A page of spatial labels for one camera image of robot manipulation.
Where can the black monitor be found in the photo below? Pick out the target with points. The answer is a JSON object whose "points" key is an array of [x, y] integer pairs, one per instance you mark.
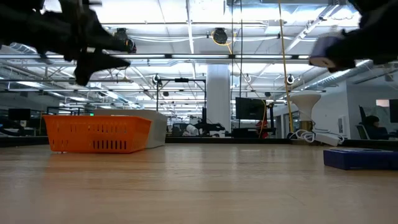
{"points": [[18, 114], [394, 110], [250, 109]]}

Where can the bright wall screen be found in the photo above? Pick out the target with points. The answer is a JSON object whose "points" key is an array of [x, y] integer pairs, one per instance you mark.
{"points": [[382, 103]]}

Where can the office chair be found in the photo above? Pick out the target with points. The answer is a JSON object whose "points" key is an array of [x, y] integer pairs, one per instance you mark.
{"points": [[362, 113]]}

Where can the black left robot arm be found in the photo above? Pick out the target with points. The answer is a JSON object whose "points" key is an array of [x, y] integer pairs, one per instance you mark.
{"points": [[15, 28]]}

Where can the black background rig frame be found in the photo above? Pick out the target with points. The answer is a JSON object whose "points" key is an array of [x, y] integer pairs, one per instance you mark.
{"points": [[182, 80]]}

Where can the grey plastic bin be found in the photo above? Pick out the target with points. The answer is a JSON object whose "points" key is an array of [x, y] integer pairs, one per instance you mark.
{"points": [[155, 127]]}

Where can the person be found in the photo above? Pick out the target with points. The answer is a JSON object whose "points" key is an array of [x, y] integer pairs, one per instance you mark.
{"points": [[374, 127]]}

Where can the dark blue box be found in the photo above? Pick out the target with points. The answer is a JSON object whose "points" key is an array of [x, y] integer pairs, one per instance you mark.
{"points": [[360, 159]]}

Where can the orange plastic basket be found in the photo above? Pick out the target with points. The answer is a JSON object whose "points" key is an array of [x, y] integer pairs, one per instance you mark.
{"points": [[96, 133]]}

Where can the red background object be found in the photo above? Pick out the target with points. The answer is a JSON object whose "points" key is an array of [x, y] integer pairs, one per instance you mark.
{"points": [[261, 130]]}

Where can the white cube charger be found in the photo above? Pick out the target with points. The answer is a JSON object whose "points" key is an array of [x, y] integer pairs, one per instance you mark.
{"points": [[320, 49]]}

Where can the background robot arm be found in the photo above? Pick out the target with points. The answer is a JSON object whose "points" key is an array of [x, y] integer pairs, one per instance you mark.
{"points": [[211, 127]]}

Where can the white desk lamp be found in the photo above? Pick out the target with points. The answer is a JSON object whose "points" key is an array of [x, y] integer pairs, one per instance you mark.
{"points": [[306, 102]]}

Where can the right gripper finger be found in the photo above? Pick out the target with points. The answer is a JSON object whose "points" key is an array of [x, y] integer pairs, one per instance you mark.
{"points": [[363, 25], [354, 53]]}

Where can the black aluminium table frame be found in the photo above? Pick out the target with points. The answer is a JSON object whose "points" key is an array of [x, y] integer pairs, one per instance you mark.
{"points": [[217, 140]]}

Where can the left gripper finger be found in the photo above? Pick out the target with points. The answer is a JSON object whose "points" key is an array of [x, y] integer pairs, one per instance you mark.
{"points": [[99, 62], [102, 42]]}

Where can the silver ventilation duct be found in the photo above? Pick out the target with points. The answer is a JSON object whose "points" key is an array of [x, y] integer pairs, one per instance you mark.
{"points": [[342, 77]]}

